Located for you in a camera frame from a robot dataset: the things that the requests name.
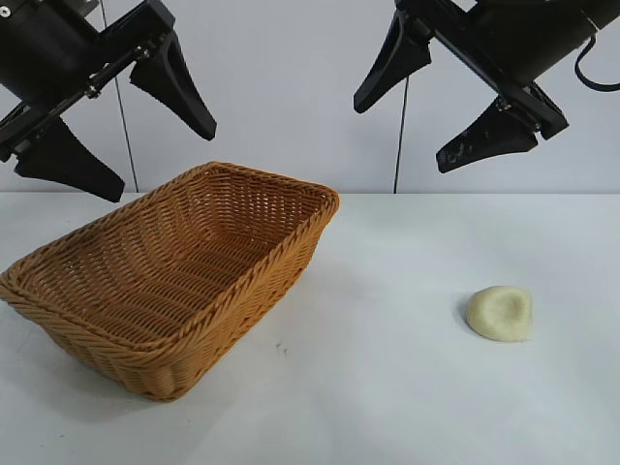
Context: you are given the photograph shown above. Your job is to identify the brown woven wicker basket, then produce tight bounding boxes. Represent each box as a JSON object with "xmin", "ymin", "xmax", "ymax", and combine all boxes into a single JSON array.
[{"xmin": 0, "ymin": 161, "xmax": 341, "ymax": 402}]

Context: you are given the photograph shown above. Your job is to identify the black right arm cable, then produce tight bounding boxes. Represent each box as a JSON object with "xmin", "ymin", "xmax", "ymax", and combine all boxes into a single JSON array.
[{"xmin": 573, "ymin": 36, "xmax": 620, "ymax": 92}]

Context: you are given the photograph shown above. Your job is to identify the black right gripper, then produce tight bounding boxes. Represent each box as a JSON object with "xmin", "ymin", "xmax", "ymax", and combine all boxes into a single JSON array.
[{"xmin": 353, "ymin": 0, "xmax": 602, "ymax": 174}]

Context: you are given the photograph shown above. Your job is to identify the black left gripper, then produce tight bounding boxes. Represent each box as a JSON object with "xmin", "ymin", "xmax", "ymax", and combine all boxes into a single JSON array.
[{"xmin": 0, "ymin": 0, "xmax": 218, "ymax": 203}]

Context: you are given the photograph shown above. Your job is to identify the pale yellow egg yolk pastry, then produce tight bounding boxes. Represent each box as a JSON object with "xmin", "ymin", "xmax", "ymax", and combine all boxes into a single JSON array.
[{"xmin": 465, "ymin": 285, "xmax": 534, "ymax": 343}]

